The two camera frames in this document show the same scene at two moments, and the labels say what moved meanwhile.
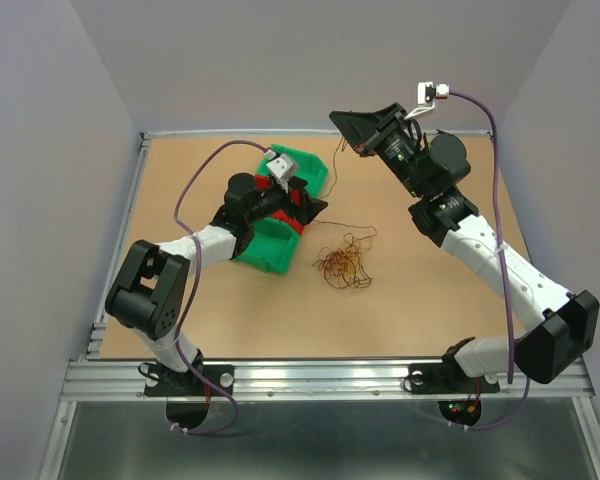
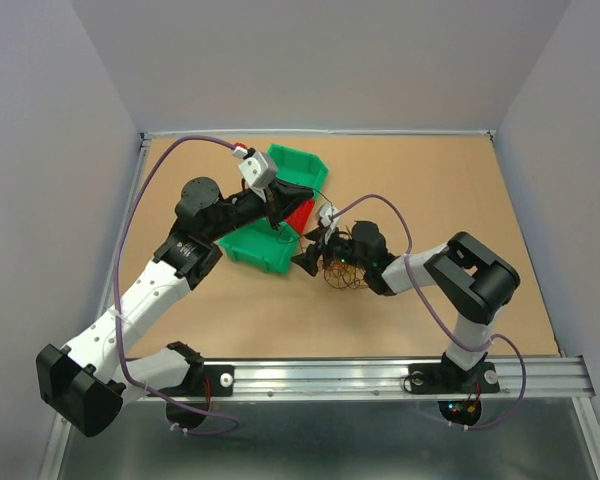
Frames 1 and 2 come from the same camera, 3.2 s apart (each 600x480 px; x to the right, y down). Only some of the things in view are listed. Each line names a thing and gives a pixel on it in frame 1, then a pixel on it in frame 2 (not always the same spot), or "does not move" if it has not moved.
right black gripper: x=361 y=128 to x=308 y=259
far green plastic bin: x=311 y=167 does not move
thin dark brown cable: x=357 y=226 to x=332 y=218
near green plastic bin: x=273 y=247 does not move
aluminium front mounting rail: x=288 y=379 does not move
